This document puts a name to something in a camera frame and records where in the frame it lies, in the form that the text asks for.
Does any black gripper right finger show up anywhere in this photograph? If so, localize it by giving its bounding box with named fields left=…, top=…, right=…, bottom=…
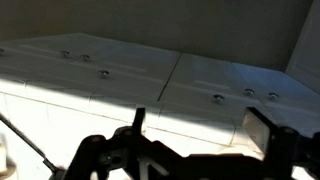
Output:
left=242, top=106, right=279, bottom=158

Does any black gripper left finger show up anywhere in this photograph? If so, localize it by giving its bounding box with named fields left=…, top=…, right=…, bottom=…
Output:
left=132, top=107, right=147, bottom=135

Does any white wall cabinet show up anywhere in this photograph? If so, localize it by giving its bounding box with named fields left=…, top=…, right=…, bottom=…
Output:
left=0, top=32, right=320, bottom=134

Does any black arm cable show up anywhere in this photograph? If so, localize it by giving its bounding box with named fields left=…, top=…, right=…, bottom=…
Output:
left=0, top=113, right=60, bottom=174

